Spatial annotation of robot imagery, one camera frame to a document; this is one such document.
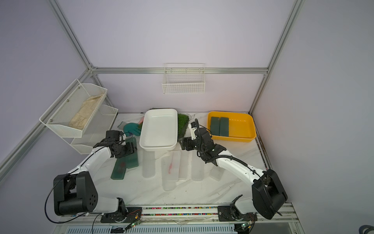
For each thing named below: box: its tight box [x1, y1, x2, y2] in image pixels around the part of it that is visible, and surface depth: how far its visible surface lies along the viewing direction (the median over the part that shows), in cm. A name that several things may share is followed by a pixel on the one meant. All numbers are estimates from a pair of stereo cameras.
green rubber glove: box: [123, 122, 141, 137], surface depth 109 cm
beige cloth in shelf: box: [68, 93, 105, 131], surface depth 80 cm
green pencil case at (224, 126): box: [219, 117, 229, 137], surface depth 111 cm
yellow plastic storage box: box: [219, 111, 257, 143], surface depth 111 cm
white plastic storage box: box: [139, 108, 178, 152], surface depth 107 cm
